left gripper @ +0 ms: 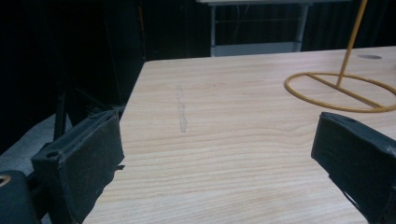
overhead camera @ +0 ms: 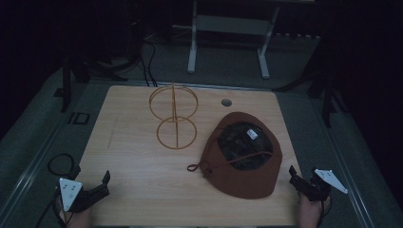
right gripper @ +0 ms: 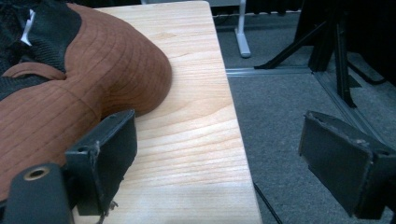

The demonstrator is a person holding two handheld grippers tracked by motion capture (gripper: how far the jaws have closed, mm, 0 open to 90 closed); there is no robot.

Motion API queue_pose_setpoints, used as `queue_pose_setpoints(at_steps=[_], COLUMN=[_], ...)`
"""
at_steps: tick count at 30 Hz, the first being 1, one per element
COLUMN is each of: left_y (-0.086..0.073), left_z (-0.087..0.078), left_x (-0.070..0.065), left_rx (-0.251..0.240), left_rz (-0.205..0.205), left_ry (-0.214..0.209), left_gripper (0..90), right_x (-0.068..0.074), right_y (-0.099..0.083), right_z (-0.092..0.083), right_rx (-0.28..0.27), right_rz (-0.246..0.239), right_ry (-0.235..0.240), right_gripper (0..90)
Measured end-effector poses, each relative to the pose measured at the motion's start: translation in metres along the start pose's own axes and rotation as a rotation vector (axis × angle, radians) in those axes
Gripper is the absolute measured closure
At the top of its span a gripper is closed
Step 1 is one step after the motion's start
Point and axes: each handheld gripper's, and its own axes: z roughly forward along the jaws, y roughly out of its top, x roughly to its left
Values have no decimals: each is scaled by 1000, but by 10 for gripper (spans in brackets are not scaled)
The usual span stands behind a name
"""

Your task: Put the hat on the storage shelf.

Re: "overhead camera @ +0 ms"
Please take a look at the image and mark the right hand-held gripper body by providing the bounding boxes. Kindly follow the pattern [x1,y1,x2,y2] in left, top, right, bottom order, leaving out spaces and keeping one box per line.
[298,168,349,202]

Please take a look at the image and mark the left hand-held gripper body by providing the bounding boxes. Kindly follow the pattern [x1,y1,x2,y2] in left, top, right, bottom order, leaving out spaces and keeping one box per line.
[58,177,100,214]

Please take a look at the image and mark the brown felt hat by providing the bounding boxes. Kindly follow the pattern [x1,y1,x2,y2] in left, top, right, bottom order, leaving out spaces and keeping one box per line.
[186,110,284,200]

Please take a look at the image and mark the gold wire hat stand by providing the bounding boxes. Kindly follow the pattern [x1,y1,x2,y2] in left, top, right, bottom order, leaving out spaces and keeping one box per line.
[148,82,200,151]

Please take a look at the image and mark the person's left hand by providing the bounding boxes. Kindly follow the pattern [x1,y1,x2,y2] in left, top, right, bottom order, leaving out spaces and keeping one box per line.
[59,204,93,228]

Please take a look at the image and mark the person's right hand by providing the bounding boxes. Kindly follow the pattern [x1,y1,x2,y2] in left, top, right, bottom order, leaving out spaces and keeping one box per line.
[297,191,333,228]

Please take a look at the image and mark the black tripod stand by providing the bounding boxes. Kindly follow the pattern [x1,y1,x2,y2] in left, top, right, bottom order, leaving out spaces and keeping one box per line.
[52,53,129,114]
[272,67,350,129]

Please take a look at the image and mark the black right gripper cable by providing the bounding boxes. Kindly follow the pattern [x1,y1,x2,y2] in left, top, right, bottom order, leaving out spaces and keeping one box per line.
[316,195,333,228]

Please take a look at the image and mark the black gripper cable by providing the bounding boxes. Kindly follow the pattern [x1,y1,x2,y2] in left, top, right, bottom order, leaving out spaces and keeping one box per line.
[33,186,68,228]
[316,195,333,228]

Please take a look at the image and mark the black coiled cable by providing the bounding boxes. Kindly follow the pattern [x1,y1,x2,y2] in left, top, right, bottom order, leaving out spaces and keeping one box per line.
[47,153,82,181]

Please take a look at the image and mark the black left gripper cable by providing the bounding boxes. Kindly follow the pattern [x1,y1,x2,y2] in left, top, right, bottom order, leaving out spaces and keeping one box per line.
[33,186,68,228]

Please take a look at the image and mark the black rectangular floor bracket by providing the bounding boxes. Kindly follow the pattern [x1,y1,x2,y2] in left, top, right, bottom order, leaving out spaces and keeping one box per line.
[67,111,91,125]

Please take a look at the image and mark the black floor cables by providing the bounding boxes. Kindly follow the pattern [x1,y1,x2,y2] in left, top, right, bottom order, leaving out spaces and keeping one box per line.
[139,37,160,88]

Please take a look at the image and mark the white metal stand frame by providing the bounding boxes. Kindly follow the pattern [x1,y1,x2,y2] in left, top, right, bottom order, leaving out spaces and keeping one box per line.
[185,0,281,81]

